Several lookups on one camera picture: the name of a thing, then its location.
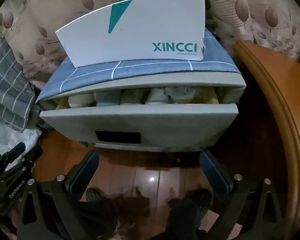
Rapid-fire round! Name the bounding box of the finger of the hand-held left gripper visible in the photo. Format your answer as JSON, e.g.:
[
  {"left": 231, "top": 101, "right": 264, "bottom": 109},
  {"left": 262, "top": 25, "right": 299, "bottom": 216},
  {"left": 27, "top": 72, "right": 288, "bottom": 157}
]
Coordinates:
[{"left": 2, "top": 142, "right": 26, "bottom": 160}]

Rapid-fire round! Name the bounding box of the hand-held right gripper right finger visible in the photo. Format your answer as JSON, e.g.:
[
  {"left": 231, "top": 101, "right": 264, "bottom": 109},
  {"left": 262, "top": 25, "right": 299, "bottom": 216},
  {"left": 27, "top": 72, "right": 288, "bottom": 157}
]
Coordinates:
[{"left": 199, "top": 151, "right": 284, "bottom": 240}]

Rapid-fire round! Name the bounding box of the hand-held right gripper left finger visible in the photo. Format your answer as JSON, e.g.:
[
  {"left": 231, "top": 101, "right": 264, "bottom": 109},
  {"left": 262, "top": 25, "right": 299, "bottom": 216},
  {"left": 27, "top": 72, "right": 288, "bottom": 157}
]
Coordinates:
[{"left": 16, "top": 150, "right": 100, "bottom": 240}]

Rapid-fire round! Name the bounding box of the row of underwear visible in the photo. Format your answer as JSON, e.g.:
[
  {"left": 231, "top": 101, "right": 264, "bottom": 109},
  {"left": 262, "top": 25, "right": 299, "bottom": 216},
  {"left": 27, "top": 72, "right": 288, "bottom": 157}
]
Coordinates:
[{"left": 56, "top": 84, "right": 219, "bottom": 109}]

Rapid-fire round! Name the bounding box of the person's left leg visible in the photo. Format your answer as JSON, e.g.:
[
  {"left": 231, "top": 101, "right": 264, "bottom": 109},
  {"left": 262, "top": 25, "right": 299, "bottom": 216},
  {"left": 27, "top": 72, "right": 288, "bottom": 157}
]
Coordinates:
[{"left": 77, "top": 187, "right": 120, "bottom": 240}]

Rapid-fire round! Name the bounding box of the person's leg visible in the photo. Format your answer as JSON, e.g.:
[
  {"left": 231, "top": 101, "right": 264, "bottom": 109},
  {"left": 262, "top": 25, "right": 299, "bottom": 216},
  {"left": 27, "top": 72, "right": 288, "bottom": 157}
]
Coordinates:
[
  {"left": 150, "top": 189, "right": 213, "bottom": 240},
  {"left": 77, "top": 187, "right": 120, "bottom": 240}
]

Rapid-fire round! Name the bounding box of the person's right leg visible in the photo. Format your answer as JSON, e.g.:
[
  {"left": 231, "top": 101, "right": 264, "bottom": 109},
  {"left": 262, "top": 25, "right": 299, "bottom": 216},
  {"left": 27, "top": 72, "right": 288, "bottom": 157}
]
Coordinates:
[{"left": 150, "top": 189, "right": 213, "bottom": 240}]

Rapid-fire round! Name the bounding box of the grey plaid cloth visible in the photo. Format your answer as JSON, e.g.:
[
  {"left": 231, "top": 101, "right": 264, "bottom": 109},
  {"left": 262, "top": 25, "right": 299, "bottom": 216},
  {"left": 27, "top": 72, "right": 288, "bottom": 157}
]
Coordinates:
[{"left": 0, "top": 39, "right": 40, "bottom": 133}]

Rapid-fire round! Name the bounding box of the orange wooden bed board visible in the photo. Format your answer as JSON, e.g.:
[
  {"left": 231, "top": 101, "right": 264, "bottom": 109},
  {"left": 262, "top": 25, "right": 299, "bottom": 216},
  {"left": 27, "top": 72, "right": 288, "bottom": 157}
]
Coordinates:
[{"left": 232, "top": 40, "right": 300, "bottom": 240}]

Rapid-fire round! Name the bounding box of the grey nightstand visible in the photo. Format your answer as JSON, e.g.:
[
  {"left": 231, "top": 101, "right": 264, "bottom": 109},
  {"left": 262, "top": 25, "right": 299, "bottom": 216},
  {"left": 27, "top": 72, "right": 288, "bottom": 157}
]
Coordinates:
[{"left": 36, "top": 75, "right": 246, "bottom": 153}]

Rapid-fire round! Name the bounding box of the blue checked cloth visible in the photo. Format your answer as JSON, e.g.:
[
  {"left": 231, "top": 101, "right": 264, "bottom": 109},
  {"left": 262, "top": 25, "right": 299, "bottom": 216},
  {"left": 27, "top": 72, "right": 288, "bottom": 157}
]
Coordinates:
[{"left": 35, "top": 29, "right": 242, "bottom": 103}]

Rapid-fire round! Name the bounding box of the beige leaf print bedding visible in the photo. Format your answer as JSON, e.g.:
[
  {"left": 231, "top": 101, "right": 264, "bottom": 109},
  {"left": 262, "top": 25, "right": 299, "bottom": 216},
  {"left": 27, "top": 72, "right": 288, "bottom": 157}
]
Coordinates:
[{"left": 0, "top": 0, "right": 300, "bottom": 90}]

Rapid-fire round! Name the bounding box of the white box with teal print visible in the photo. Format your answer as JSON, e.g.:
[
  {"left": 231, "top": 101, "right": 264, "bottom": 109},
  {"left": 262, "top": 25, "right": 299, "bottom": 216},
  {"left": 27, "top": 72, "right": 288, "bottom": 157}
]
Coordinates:
[{"left": 55, "top": 0, "right": 206, "bottom": 68}]

